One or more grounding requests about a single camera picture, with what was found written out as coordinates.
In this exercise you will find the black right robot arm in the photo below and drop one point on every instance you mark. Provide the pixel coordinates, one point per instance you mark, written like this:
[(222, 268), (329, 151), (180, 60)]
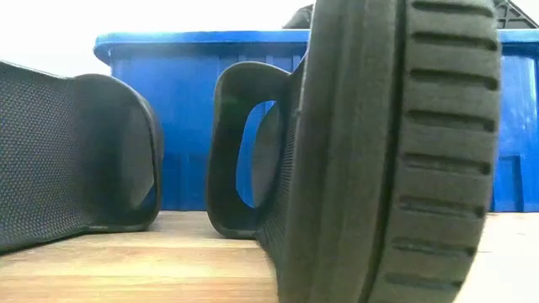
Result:
[(516, 17)]

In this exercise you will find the blue plastic bin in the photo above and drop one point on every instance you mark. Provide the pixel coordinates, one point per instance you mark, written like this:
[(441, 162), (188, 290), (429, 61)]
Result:
[(185, 126)]

